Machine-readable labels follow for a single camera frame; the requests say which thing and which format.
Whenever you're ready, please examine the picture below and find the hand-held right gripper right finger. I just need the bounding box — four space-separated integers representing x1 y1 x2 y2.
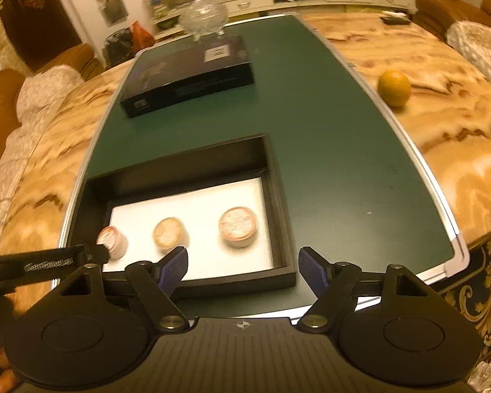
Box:
297 246 430 334

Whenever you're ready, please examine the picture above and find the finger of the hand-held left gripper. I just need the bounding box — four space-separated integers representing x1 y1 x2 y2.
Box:
80 243 112 265

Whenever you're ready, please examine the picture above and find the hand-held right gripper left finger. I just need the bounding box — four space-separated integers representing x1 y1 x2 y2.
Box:
59 246 190 333

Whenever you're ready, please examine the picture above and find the small red-lid plastic cup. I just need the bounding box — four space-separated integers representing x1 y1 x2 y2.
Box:
96 226 128 260

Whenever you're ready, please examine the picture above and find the black box white lining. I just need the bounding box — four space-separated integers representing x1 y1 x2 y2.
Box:
67 133 298 300

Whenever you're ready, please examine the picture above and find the marble desktop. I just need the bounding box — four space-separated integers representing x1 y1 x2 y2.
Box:
0 10 491 295

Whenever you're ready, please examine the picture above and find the small tan-lid plastic cup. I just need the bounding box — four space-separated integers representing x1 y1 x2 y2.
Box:
152 217 188 251

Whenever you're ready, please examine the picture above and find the wide red-lid plastic cup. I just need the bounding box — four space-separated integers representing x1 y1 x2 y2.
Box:
218 207 259 249

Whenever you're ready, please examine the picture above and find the green mat with silver edge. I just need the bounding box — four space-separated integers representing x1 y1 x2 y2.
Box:
63 13 471 324

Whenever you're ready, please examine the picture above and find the white lace sofa cover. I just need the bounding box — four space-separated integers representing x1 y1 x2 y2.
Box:
446 20 491 87
0 65 85 215

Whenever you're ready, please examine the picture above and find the brown leather sofa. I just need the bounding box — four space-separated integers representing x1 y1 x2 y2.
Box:
414 0 491 56
0 43 104 191

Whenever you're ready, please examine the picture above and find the orange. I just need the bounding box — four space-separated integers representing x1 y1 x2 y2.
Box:
377 70 412 108

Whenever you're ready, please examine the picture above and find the closed black box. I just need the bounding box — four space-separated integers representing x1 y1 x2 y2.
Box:
119 35 256 119

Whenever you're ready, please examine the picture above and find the dark patterned bag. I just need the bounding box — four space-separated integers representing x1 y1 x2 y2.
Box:
104 28 138 68

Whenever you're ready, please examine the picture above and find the red plastic bag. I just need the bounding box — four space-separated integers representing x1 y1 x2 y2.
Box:
131 20 155 50

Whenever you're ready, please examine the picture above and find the dark wooden door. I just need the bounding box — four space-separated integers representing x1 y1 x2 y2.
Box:
0 0 85 77

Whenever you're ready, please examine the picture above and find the glass candy bowl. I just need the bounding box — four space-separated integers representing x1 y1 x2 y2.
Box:
179 0 229 43

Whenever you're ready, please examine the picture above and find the wall poster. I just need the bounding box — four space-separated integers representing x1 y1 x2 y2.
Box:
95 0 128 28

